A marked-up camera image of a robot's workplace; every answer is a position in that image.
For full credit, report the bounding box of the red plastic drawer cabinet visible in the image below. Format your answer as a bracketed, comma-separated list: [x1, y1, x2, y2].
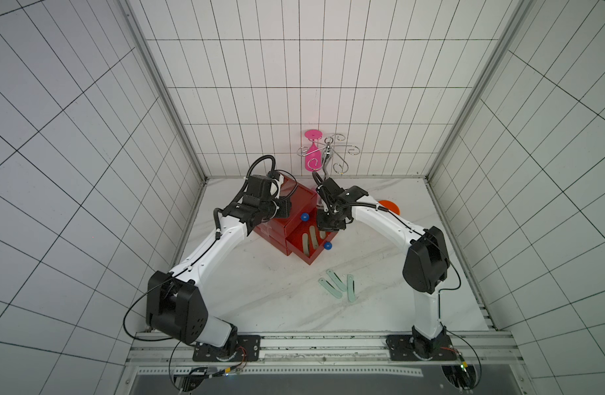
[254, 174, 319, 257]

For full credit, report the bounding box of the olive fruit knife top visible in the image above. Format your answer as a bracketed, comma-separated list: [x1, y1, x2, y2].
[302, 233, 311, 257]

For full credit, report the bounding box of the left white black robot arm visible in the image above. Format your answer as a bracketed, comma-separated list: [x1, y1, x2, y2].
[145, 171, 291, 348]

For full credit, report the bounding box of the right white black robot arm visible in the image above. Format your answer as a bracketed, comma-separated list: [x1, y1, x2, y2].
[312, 172, 451, 346]

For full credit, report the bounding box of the mint fruit knife right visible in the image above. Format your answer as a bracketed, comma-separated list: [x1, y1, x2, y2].
[347, 274, 357, 303]

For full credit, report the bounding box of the mint fruit knife left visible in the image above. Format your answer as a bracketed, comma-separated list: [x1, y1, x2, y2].
[318, 278, 342, 299]

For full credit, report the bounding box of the pink plastic goblet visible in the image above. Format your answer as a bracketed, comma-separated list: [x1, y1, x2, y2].
[304, 129, 323, 172]

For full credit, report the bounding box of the orange plastic bowl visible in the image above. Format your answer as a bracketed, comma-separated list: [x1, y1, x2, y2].
[378, 200, 401, 216]

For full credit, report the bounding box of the silver wire cup rack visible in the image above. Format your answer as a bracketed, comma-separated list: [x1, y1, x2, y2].
[297, 131, 361, 179]

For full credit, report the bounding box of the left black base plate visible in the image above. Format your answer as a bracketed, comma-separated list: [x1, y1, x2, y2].
[192, 335, 261, 365]

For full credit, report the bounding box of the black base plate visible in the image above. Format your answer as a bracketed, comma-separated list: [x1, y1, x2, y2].
[386, 333, 457, 362]
[192, 335, 261, 365]

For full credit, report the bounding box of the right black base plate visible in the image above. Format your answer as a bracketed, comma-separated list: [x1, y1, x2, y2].
[386, 333, 457, 362]

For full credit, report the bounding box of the aluminium mounting rail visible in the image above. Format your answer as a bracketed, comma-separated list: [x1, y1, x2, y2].
[126, 332, 522, 370]

